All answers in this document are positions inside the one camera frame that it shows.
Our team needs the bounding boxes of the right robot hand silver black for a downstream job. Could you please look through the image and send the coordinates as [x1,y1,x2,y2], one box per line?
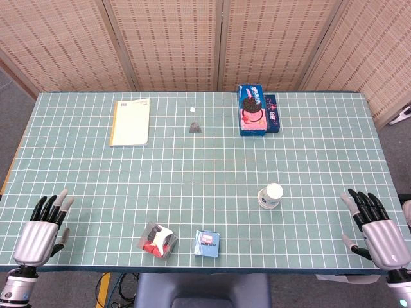
[340,188,411,270]

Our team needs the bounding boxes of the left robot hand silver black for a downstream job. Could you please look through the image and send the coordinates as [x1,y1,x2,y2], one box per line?
[12,188,75,268]

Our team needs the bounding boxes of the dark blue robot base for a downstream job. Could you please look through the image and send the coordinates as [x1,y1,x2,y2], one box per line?
[133,272,272,308]

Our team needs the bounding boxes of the clear plastic snack packet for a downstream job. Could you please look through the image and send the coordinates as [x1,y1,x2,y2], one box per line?
[137,221,179,260]

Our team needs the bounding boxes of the white screen foot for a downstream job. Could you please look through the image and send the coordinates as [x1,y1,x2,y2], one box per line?
[389,105,411,126]

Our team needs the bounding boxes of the yellow notebook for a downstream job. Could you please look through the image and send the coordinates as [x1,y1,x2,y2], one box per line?
[109,98,151,148]

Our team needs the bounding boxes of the dark blue slim box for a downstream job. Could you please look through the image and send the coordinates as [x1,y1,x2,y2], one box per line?
[263,94,281,134]

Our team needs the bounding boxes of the small light blue box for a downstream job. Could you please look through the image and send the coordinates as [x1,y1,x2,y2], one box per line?
[193,229,221,257]

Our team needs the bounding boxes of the green grid tablecloth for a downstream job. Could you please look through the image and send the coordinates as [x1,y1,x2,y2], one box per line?
[0,91,411,275]

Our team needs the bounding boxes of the blue pink cookie box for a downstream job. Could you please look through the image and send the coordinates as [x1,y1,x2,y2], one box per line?
[236,83,268,138]

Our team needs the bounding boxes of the bamboo folding screen panel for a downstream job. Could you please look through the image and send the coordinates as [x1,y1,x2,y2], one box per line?
[102,0,225,93]
[300,0,411,129]
[0,0,137,99]
[217,0,346,93]

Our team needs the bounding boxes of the pyramid tea bag with tag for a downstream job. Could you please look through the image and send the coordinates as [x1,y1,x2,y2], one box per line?
[188,106,204,134]

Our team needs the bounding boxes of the black floor cables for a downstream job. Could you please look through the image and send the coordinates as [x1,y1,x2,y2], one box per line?
[110,272,139,305]

